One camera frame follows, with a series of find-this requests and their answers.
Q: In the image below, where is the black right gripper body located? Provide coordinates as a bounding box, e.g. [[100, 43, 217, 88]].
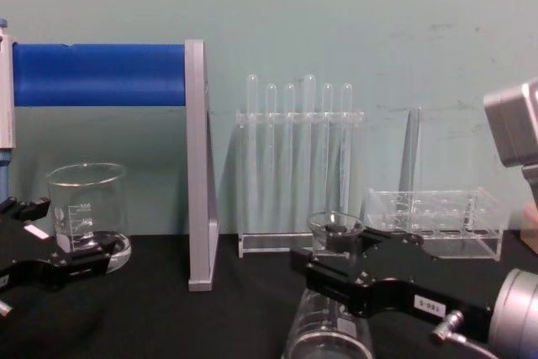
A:
[[356, 247, 498, 344]]

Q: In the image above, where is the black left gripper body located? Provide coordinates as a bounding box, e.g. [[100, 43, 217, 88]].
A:
[[0, 212, 61, 292]]

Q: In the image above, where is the clear glass conical flask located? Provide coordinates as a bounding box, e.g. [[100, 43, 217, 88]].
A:
[[288, 210, 376, 359]]

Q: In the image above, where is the clear glass beaker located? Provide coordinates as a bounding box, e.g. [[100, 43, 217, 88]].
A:
[[45, 161, 133, 274]]

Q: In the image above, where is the tall clear acrylic tube rack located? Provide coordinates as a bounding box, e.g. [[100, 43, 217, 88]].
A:
[[234, 109, 366, 259]]

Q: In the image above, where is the low clear acrylic tube rack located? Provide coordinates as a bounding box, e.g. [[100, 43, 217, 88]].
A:
[[361, 185, 504, 261]]

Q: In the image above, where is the clear tapered upright panel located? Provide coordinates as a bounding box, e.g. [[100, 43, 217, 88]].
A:
[[398, 106, 422, 209]]

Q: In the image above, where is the black table cloth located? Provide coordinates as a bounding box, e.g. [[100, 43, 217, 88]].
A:
[[0, 227, 538, 359]]

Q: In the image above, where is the white and blue pipette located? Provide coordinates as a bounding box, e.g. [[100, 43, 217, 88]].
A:
[[0, 18, 17, 205]]

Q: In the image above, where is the grey stand upright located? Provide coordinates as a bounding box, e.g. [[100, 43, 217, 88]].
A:
[[183, 39, 220, 293]]

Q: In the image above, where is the clear glass test tube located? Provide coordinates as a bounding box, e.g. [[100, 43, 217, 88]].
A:
[[321, 82, 334, 232], [303, 73, 317, 232], [265, 82, 278, 232], [247, 73, 260, 232], [283, 82, 296, 232], [340, 82, 353, 232]]

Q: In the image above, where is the blue stand bar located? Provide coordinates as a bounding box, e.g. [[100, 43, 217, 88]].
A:
[[11, 41, 187, 109]]

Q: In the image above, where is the right gripper cable silver plug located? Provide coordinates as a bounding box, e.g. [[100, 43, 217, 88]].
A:
[[430, 309, 499, 359]]

